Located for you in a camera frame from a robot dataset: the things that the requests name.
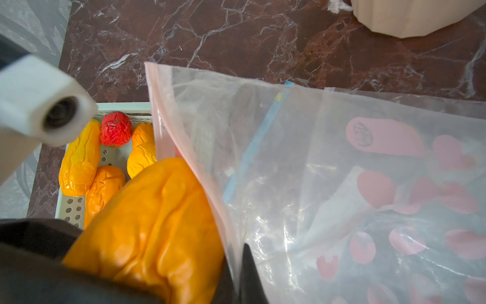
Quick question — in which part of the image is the potted artificial plant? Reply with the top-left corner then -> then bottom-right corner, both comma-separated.
351,0 -> 485,39

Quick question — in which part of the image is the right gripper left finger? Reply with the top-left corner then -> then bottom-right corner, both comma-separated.
221,259 -> 239,304

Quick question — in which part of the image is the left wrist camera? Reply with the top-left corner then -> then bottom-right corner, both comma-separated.
1,37 -> 97,182

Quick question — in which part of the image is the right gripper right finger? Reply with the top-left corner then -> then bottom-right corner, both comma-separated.
239,244 -> 269,304

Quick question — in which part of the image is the large orange mango left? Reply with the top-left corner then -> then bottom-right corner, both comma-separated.
58,120 -> 101,197

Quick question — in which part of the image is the yellow orange mango small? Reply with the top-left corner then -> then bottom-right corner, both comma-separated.
127,124 -> 156,179

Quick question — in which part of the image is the red mango top left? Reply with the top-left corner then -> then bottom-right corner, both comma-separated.
101,111 -> 132,148

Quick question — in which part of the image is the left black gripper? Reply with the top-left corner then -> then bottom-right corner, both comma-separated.
1,219 -> 160,303

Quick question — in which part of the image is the clear zip-top bag pink zipper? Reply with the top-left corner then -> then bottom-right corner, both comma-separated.
145,62 -> 485,303

